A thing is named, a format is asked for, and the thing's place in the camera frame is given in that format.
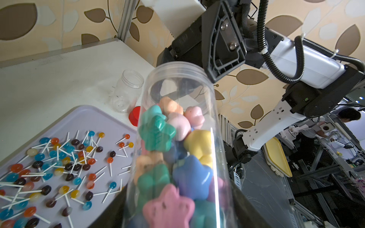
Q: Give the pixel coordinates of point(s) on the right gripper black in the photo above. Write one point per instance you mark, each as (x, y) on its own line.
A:
(213, 42)

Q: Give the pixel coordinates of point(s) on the clear candy jar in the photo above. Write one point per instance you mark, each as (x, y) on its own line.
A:
(127, 91)

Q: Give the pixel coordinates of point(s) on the red jar lid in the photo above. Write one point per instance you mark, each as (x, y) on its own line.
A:
(134, 116)

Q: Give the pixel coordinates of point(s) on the clear jar colourful candies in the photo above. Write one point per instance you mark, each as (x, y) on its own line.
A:
(179, 174)

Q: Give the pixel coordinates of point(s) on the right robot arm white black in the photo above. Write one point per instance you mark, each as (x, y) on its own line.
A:
(317, 78)

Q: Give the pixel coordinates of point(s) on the yellow flat object outside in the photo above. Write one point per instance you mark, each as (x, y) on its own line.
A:
(276, 159)

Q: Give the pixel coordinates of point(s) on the person in background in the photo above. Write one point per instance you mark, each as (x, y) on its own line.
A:
(348, 115)

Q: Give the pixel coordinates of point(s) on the lilac plastic tray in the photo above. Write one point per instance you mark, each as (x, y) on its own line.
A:
(62, 171)

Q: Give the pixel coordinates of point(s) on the pile of lollipops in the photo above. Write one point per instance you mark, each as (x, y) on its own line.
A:
(60, 176)

